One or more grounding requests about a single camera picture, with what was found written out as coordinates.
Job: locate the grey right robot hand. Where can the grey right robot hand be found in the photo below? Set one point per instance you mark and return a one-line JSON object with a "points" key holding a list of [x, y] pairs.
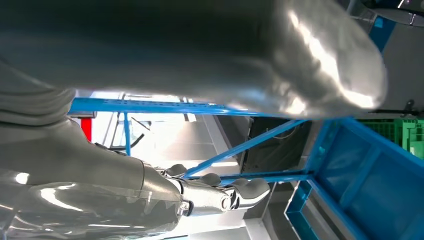
{"points": [[82, 159]]}

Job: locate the blue steel shelf rack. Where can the blue steel shelf rack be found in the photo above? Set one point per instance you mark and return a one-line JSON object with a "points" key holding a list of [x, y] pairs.
{"points": [[381, 185]]}

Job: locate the red barrier belt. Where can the red barrier belt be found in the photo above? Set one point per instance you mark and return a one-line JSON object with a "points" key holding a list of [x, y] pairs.
{"points": [[86, 129]]}

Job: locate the green plastic crate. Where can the green plastic crate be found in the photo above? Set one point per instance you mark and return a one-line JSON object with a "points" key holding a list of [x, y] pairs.
{"points": [[410, 136]]}

